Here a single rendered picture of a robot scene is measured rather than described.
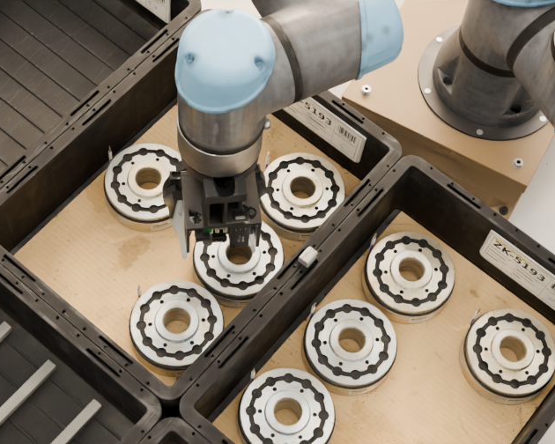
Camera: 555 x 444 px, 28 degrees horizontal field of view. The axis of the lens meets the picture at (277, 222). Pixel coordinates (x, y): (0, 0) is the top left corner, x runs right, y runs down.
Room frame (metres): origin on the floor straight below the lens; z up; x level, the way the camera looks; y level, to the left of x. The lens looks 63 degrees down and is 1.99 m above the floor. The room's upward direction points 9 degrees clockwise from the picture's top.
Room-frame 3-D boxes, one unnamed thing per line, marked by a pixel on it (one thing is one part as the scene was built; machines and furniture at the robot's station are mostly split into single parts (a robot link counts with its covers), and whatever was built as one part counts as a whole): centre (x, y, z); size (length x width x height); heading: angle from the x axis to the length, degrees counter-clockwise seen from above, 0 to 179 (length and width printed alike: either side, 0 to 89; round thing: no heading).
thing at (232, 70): (0.51, 0.06, 1.24); 0.09 x 0.08 x 0.11; 126
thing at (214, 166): (0.50, 0.06, 1.16); 0.08 x 0.08 x 0.05
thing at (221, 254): (0.53, 0.04, 0.86); 0.05 x 0.05 x 0.01
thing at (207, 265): (0.53, 0.04, 0.86); 0.10 x 0.10 x 0.01
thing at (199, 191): (0.50, 0.06, 1.08); 0.09 x 0.08 x 0.12; 16
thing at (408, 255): (0.54, -0.16, 0.86); 0.05 x 0.05 x 0.01
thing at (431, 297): (0.54, -0.16, 0.86); 0.10 x 0.10 x 0.01
